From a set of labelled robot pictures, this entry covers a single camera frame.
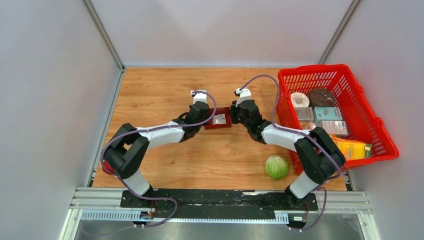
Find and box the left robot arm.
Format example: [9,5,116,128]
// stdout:
[100,101,211,208]

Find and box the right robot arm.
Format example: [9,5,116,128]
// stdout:
[229,100,346,210]

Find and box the grey small box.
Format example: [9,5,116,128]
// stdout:
[294,106,315,124]

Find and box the teal carton box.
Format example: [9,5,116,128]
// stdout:
[313,106,343,123]

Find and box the pink white carton box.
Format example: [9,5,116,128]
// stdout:
[319,120,349,137]

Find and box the white tissue roll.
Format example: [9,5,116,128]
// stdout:
[290,92,310,108]

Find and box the green cabbage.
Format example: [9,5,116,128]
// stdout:
[264,155,290,180]

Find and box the pink white packet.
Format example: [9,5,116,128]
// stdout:
[303,122,317,130]

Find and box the brown round package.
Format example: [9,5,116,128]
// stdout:
[308,88,336,107]

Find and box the red plastic shopping basket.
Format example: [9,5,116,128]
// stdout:
[276,64,400,171]

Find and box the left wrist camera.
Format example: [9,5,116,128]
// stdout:
[190,89,208,105]

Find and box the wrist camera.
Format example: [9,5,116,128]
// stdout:
[190,89,208,105]
[234,87,252,107]

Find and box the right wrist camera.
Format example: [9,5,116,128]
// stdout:
[234,87,252,107]

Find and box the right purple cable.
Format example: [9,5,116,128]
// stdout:
[238,74,342,232]

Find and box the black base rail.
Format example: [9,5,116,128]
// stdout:
[120,188,319,224]

